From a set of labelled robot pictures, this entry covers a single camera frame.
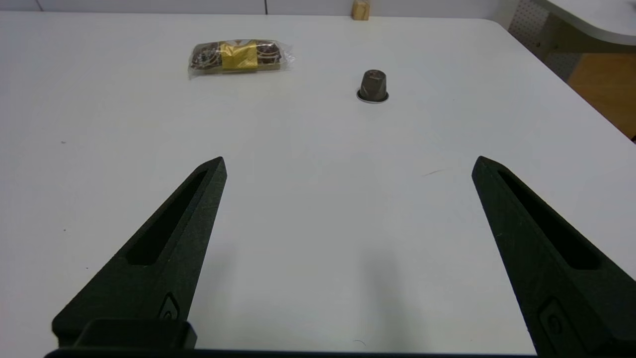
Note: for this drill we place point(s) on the small dark metal cap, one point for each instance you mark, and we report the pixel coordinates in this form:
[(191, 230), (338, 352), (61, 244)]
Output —
[(372, 85)]

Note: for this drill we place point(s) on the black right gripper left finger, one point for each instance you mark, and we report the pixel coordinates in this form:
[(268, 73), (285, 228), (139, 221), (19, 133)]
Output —
[(164, 263)]

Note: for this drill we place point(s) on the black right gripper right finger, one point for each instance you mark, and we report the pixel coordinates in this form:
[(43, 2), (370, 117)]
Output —
[(561, 268)]

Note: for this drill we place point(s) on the small wooden cube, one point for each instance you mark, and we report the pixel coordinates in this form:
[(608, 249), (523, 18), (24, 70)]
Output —
[(360, 10)]

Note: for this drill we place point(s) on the white side table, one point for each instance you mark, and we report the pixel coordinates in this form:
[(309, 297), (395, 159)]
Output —
[(596, 20)]

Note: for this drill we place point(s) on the clear-wrapped brown snack packet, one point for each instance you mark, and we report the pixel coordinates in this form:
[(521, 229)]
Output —
[(239, 55)]

